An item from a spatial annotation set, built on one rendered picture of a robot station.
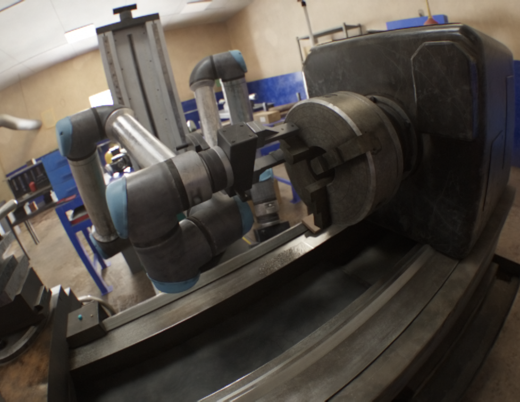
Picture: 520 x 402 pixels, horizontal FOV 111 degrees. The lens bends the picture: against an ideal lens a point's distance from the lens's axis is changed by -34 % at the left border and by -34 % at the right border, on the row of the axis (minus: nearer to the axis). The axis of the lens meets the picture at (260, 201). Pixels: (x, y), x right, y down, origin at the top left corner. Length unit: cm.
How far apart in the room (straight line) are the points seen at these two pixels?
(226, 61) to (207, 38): 702
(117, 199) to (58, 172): 197
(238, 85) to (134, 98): 56
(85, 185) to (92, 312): 45
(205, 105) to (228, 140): 73
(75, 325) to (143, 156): 46
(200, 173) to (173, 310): 36
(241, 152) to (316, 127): 14
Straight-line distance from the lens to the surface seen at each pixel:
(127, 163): 238
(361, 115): 45
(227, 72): 120
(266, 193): 95
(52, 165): 236
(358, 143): 40
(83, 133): 87
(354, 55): 65
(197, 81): 117
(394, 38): 59
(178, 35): 799
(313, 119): 48
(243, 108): 123
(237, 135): 43
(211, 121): 112
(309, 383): 47
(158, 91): 148
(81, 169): 94
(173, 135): 148
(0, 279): 65
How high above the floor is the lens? 126
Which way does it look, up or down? 25 degrees down
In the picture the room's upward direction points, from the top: 13 degrees counter-clockwise
